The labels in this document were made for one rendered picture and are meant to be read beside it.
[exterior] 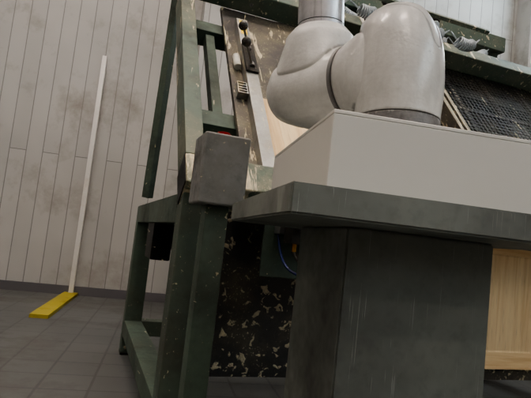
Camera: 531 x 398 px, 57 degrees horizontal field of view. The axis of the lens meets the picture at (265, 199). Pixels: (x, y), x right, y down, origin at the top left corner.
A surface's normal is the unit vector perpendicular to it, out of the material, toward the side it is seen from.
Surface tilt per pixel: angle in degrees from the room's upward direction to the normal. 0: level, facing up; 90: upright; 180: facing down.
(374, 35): 86
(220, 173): 90
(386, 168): 90
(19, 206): 90
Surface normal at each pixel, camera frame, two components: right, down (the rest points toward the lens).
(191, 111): 0.33, -0.65
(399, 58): -0.25, -0.17
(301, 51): -0.68, -0.15
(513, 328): 0.34, -0.04
